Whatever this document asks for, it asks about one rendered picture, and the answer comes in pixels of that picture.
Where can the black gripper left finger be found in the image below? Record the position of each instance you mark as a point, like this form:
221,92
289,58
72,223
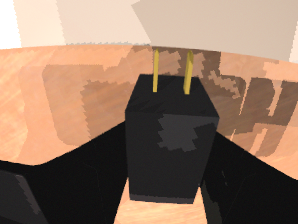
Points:
84,186

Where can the white power strip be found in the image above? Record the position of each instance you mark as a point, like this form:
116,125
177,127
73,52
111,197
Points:
264,28

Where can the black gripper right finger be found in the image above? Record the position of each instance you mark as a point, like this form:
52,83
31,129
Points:
238,188

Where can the black two-prong plug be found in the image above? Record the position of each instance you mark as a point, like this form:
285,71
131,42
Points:
170,125

